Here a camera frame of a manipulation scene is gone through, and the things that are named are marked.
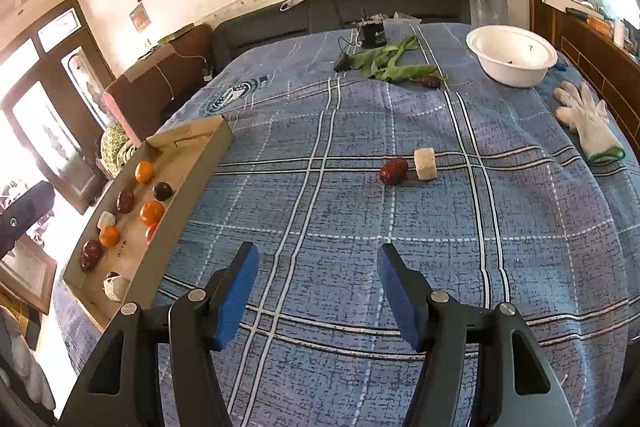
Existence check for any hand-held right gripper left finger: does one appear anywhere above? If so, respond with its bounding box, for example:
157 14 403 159
59 241 260 427

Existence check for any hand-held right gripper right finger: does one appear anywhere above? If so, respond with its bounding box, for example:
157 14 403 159
376 243 578 427

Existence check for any large wrinkled red date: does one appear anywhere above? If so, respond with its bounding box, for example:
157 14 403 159
80 240 104 271

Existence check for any smooth orange mandarin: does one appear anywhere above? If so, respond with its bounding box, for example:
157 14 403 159
139 200 166 228

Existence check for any small round red date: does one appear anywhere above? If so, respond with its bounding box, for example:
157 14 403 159
379 157 409 186

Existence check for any cardboard box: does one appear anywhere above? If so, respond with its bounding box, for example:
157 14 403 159
62 114 235 333

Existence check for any small sugarcane piece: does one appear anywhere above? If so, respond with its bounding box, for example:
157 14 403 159
413 147 438 181

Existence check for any blue plaid bed sheet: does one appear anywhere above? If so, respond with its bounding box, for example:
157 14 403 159
52 22 640 427

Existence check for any wooden framed glass door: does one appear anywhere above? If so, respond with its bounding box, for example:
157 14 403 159
0 0 118 215

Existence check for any green patterned cloth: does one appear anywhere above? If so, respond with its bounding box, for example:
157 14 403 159
100 121 138 180

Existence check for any green cloth strip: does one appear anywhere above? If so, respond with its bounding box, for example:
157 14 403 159
347 34 446 82

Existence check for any white work glove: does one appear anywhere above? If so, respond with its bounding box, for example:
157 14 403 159
552 80 626 165

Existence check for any black cylindrical device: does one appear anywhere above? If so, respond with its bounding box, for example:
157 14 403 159
356 9 388 48

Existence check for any white plastic bowl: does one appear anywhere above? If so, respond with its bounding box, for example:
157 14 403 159
466 25 558 88

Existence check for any black padded headboard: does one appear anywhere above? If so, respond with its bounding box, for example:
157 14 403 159
212 0 473 58

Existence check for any clear plastic container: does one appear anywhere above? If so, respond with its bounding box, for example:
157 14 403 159
465 0 508 32

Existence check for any wooden cabinet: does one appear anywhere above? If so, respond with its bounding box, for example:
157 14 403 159
512 0 640 148

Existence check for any small wall sticker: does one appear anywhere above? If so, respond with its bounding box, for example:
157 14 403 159
129 3 152 32

